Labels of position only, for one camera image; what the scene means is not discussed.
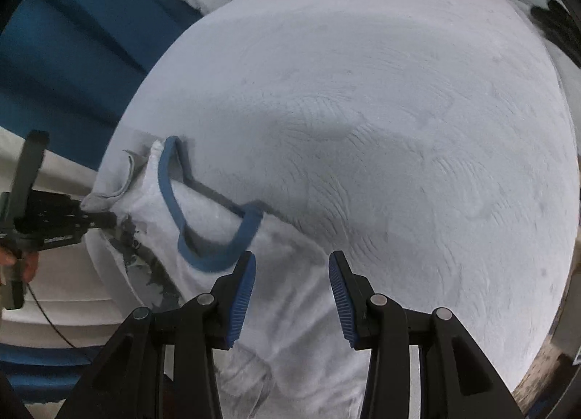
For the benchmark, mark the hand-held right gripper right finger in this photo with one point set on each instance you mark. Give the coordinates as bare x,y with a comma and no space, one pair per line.
340,296

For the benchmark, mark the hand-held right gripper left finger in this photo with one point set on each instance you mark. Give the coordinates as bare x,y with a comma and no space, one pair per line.
243,292

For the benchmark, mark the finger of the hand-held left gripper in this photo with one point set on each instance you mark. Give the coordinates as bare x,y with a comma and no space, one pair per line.
102,220

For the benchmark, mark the white t-shirt with blue collar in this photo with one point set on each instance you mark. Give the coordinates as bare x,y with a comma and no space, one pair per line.
290,310

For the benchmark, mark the dark clothes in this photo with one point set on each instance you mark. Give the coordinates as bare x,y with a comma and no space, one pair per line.
560,24

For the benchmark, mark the person's left hand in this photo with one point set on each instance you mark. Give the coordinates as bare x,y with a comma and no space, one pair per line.
31,262

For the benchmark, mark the grey round ottoman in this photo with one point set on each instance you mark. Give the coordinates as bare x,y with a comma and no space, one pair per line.
363,128

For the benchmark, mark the blue cloth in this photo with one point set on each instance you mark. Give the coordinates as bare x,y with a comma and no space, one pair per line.
68,37

